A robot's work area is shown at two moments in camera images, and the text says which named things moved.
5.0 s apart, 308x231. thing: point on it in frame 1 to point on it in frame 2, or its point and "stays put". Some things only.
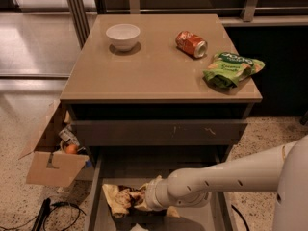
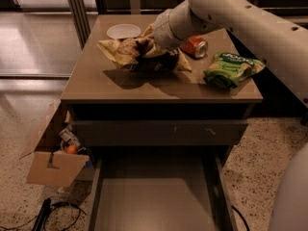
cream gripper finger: x=150 y=183 to x=148 y=30
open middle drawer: x=140 y=167 stays put
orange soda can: x=192 y=43 stays put
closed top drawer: x=161 y=133 stays put
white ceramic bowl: x=124 y=37 stays put
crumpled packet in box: x=68 y=136 stays put
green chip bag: x=226 y=69 stays put
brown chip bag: x=120 y=200 to x=143 y=54
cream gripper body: x=151 y=192 to x=163 y=33
